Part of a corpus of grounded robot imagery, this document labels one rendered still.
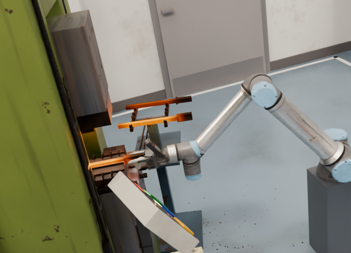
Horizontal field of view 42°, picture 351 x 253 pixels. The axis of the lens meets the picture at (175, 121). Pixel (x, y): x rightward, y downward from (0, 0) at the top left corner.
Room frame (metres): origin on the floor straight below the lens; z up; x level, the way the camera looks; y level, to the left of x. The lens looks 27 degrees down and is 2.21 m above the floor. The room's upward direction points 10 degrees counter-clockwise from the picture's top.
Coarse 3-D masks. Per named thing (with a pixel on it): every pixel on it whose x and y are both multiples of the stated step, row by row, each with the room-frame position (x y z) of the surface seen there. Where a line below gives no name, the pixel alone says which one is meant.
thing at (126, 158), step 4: (124, 156) 2.05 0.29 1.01; (128, 156) 2.04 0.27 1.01; (132, 156) 2.04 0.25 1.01; (136, 156) 2.04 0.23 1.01; (140, 156) 2.05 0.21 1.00; (104, 160) 2.06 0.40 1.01; (108, 160) 2.05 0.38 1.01; (112, 160) 2.04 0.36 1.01; (116, 160) 2.04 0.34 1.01; (120, 160) 2.03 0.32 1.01; (124, 160) 2.02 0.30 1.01; (128, 160) 2.04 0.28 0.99; (92, 164) 2.04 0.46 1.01; (96, 164) 2.03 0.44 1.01; (100, 164) 2.03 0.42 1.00; (104, 164) 2.03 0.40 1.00
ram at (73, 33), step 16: (64, 16) 2.11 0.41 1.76; (80, 16) 2.05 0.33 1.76; (64, 32) 1.87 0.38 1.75; (80, 32) 1.87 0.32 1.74; (64, 48) 1.87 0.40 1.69; (80, 48) 1.87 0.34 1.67; (96, 48) 2.08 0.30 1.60; (64, 64) 1.87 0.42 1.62; (80, 64) 1.87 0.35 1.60; (96, 64) 1.93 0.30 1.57; (80, 80) 1.87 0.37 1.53; (96, 80) 1.87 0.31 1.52; (80, 96) 1.87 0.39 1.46; (96, 96) 1.87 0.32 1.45; (80, 112) 1.87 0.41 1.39; (96, 112) 1.87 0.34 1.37
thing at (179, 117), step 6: (180, 114) 2.44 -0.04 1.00; (186, 114) 2.42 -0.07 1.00; (144, 120) 2.47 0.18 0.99; (150, 120) 2.46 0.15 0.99; (156, 120) 2.44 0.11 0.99; (162, 120) 2.44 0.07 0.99; (168, 120) 2.43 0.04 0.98; (174, 120) 2.43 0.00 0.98; (180, 120) 2.44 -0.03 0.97; (186, 120) 2.43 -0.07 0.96; (120, 126) 2.46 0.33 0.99; (126, 126) 2.46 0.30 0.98
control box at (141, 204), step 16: (128, 192) 1.48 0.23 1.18; (144, 192) 1.49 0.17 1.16; (128, 208) 1.41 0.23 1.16; (144, 208) 1.36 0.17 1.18; (160, 208) 1.37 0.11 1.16; (144, 224) 1.29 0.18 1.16; (160, 224) 1.32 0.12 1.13; (176, 224) 1.34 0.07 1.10; (176, 240) 1.34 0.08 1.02; (192, 240) 1.37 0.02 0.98
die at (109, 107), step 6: (108, 96) 2.07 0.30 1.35; (108, 102) 2.01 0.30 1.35; (108, 108) 1.96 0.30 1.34; (90, 114) 1.92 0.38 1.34; (96, 114) 1.92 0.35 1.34; (102, 114) 1.92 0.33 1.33; (108, 114) 1.92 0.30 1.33; (78, 120) 1.92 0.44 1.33; (84, 120) 1.92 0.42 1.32; (90, 120) 1.92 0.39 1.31; (96, 120) 1.92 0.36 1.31; (102, 120) 1.92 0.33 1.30; (108, 120) 1.92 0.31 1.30; (84, 126) 1.92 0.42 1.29; (90, 126) 1.92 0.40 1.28; (96, 126) 1.92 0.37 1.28; (102, 126) 1.92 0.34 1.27
